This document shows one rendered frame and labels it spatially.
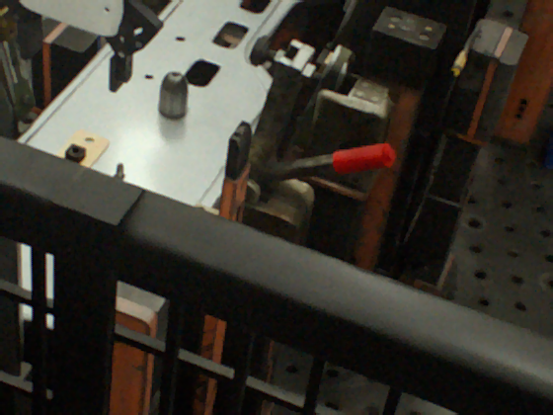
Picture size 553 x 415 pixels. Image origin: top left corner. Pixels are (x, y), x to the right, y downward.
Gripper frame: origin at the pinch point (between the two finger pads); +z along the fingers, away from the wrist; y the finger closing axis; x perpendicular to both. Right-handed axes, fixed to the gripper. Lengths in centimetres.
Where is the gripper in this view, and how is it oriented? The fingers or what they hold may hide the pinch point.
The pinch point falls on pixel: (75, 60)
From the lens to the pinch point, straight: 112.8
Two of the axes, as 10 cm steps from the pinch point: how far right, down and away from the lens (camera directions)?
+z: -1.3, 7.2, 6.8
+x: -3.7, 6.1, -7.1
